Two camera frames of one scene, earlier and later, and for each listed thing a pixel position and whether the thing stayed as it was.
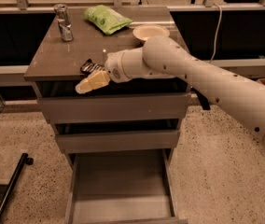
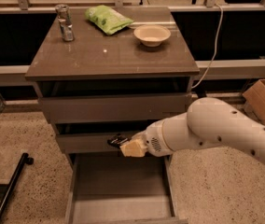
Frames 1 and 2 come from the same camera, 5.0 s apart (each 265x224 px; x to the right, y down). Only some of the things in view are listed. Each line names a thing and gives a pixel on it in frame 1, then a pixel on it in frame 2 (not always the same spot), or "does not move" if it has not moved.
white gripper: [114, 66] → [151, 139]
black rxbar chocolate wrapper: [89, 66] → [118, 140]
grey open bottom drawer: [124, 186] does not move
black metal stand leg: [10, 187] does not move
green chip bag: [105, 19] does not move
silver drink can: [64, 21] does not move
